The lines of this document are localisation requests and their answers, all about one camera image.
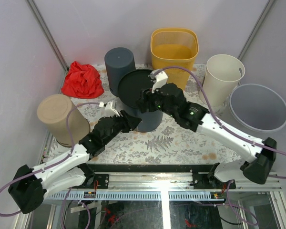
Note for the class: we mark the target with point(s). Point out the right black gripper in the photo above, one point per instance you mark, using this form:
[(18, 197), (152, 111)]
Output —
[(146, 95)]

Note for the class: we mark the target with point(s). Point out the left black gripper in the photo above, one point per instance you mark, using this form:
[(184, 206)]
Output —
[(132, 122)]

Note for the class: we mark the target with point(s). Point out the large dark navy bin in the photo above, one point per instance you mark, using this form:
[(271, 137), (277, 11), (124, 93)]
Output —
[(129, 90)]

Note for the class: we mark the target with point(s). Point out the yellow mesh basket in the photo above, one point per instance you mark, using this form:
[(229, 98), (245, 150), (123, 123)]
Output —
[(173, 46)]

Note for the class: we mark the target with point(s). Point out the cream white bin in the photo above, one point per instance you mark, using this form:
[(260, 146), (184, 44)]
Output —
[(222, 73)]

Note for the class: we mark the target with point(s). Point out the slate blue tapered bin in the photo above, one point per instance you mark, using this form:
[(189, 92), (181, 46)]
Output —
[(118, 62)]

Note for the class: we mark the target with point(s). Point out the beige bin with black rim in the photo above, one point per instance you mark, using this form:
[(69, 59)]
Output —
[(53, 111)]

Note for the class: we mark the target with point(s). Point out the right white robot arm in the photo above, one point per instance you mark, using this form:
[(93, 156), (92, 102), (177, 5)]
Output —
[(257, 155)]

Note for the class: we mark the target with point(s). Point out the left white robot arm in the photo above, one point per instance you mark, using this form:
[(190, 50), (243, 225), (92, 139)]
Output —
[(32, 185)]

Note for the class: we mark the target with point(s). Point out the floral patterned table mat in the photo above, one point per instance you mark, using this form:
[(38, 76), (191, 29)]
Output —
[(167, 144)]

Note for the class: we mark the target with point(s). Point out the crumpled red cloth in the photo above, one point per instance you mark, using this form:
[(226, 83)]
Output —
[(82, 81)]

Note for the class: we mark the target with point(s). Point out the translucent grey bin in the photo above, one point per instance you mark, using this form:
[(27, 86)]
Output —
[(257, 108)]

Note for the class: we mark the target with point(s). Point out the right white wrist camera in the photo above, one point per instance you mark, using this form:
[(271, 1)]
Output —
[(159, 79)]

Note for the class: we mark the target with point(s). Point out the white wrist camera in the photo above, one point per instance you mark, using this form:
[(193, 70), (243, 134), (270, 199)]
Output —
[(159, 79), (109, 108)]

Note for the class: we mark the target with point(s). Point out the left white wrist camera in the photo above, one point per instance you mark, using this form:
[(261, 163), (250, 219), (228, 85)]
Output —
[(109, 108)]

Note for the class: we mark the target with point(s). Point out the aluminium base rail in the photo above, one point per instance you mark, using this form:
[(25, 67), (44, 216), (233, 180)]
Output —
[(152, 186)]

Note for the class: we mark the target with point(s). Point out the right aluminium frame post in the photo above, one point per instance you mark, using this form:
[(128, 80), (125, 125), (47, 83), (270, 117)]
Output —
[(258, 25)]

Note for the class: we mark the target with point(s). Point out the aluminium frame post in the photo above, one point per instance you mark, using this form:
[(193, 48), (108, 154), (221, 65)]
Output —
[(47, 34), (258, 25)]

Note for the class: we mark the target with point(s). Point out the left aluminium frame post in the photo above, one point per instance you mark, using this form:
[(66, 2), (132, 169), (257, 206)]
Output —
[(47, 34)]

